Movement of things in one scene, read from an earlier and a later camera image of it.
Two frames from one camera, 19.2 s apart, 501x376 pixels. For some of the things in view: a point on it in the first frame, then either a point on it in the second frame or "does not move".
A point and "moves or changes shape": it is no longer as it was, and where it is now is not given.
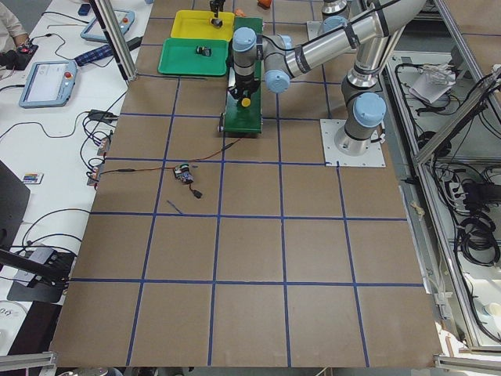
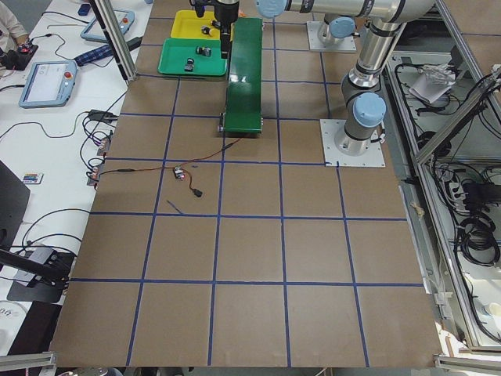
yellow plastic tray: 197,23 does not move
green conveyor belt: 248,119 does not move
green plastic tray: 179,56 does not move
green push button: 203,50 does not move
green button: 184,174 -> 189,66
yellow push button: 217,23 moves or changes shape
